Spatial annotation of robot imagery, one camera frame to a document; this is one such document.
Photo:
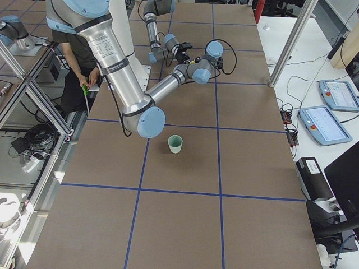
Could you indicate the black monitor on desk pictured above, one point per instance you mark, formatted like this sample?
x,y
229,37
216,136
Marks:
x,y
342,176

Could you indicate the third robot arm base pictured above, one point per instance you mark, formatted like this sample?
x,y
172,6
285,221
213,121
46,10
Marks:
x,y
16,38

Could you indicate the person in dark clothes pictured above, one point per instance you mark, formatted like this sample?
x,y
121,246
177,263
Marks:
x,y
83,71

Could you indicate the aluminium post at table edge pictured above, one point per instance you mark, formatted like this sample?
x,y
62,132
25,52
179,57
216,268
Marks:
x,y
296,31

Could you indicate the green plastic cup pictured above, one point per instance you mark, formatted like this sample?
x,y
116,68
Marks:
x,y
175,143

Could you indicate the teach pendant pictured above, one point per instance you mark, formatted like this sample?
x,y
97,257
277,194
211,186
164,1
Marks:
x,y
324,126
339,95

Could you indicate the teach pendant near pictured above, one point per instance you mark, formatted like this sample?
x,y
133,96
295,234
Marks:
x,y
324,126

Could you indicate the black box with label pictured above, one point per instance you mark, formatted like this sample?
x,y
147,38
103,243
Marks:
x,y
312,180

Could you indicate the white power strip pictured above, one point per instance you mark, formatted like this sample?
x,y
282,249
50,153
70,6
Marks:
x,y
30,164

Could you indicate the teach pendant far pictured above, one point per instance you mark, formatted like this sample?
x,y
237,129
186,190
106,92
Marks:
x,y
339,95

